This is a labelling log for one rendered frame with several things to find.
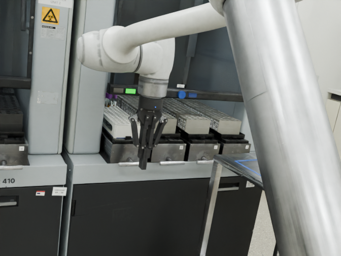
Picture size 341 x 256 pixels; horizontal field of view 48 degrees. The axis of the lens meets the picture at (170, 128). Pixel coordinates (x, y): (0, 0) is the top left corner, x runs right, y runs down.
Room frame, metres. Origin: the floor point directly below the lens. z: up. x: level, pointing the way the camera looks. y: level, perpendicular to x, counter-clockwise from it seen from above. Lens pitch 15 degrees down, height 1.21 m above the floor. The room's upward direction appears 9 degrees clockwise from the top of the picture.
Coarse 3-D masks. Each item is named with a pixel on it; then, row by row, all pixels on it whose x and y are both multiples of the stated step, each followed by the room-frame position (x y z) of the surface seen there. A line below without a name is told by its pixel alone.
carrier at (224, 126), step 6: (222, 120) 1.53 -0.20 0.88; (228, 120) 1.55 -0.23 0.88; (234, 120) 1.56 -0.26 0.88; (240, 120) 1.58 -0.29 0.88; (216, 126) 1.53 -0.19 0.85; (222, 126) 1.53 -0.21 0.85; (228, 126) 1.54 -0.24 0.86; (234, 126) 1.56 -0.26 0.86; (240, 126) 1.57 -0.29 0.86; (222, 132) 1.53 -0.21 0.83; (228, 132) 1.55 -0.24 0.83; (234, 132) 1.56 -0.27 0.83
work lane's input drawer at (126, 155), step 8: (104, 128) 1.37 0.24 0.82; (104, 136) 1.32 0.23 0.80; (128, 136) 1.29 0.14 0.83; (104, 144) 1.31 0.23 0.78; (112, 144) 1.23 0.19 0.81; (120, 144) 1.25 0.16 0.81; (128, 144) 1.26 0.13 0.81; (112, 152) 1.24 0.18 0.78; (120, 152) 1.25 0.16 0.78; (128, 152) 1.26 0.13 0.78; (136, 152) 1.28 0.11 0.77; (112, 160) 1.24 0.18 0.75; (120, 160) 1.25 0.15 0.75; (128, 160) 1.25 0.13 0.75; (136, 160) 1.28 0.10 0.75
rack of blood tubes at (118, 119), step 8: (104, 112) 1.43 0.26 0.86; (112, 112) 1.44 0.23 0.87; (120, 112) 1.46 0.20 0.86; (104, 120) 1.45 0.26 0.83; (112, 120) 1.32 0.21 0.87; (120, 120) 1.34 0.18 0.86; (128, 120) 1.36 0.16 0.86; (112, 128) 1.30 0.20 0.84; (120, 128) 1.28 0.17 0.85; (128, 128) 1.30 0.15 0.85; (120, 136) 1.28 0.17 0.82
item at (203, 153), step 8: (184, 136) 1.44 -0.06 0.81; (192, 144) 1.38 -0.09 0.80; (200, 144) 1.40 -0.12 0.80; (208, 144) 1.41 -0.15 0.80; (216, 144) 1.43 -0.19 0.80; (192, 152) 1.38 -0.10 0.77; (200, 152) 1.40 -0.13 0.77; (208, 152) 1.42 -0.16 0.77; (216, 152) 1.44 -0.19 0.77; (192, 160) 1.39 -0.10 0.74; (200, 160) 1.40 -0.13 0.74; (208, 160) 1.38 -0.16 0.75
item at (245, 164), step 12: (216, 156) 1.24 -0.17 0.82; (228, 156) 1.25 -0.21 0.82; (240, 156) 1.27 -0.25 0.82; (252, 156) 1.29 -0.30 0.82; (216, 168) 1.23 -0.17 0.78; (228, 168) 1.18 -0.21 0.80; (240, 168) 1.15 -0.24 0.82; (252, 168) 1.17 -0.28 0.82; (216, 180) 1.23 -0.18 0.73; (252, 180) 1.08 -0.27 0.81; (216, 192) 1.24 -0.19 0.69; (204, 216) 1.24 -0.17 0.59; (204, 228) 1.23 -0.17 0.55; (204, 240) 1.23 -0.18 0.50; (204, 252) 1.24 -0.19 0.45; (276, 252) 1.46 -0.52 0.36
